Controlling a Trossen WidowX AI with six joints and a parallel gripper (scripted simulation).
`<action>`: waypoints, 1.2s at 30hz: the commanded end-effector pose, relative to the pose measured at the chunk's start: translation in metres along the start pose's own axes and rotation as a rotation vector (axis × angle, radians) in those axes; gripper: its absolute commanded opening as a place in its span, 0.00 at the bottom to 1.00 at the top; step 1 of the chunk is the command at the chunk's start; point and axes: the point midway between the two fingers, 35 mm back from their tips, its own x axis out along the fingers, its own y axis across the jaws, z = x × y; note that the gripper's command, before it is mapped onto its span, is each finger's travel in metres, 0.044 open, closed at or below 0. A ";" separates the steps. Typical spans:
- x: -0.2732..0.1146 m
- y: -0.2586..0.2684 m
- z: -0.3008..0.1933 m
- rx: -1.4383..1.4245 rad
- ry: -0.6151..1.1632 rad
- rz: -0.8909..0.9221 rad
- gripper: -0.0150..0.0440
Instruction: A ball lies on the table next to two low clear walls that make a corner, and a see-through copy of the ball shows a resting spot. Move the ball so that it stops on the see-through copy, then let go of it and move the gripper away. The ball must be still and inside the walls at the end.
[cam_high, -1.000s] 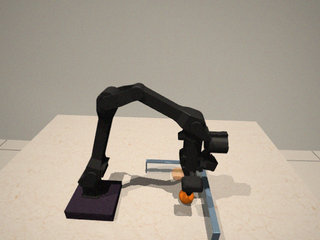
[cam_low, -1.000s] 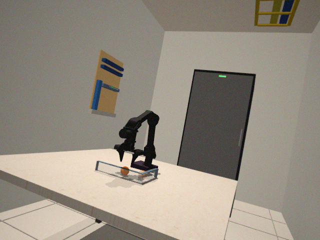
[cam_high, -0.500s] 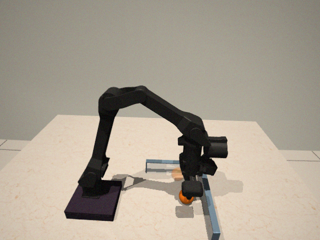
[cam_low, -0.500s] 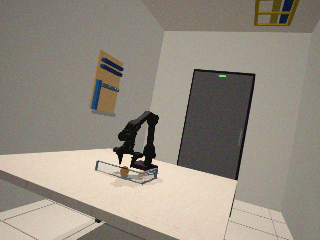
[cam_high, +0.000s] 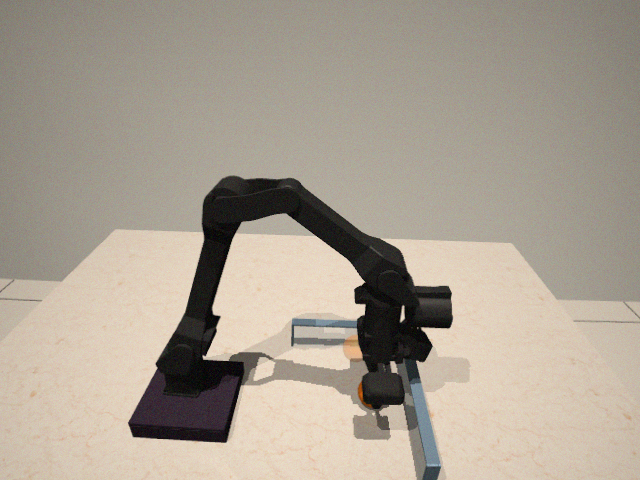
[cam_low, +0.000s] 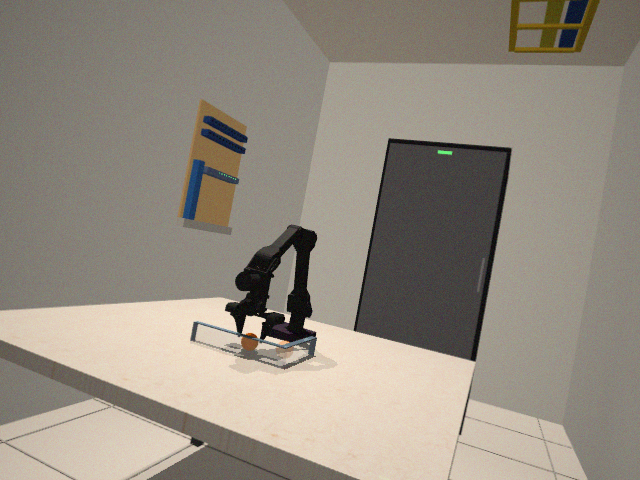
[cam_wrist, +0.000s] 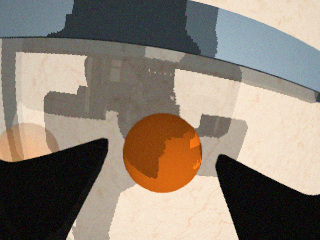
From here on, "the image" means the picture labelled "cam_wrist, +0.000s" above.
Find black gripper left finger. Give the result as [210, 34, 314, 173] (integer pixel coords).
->
[0, 137, 108, 240]

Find low clear corner walls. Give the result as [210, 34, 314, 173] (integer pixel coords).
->
[0, 37, 320, 136]

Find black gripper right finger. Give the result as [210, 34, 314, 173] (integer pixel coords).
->
[215, 153, 320, 240]

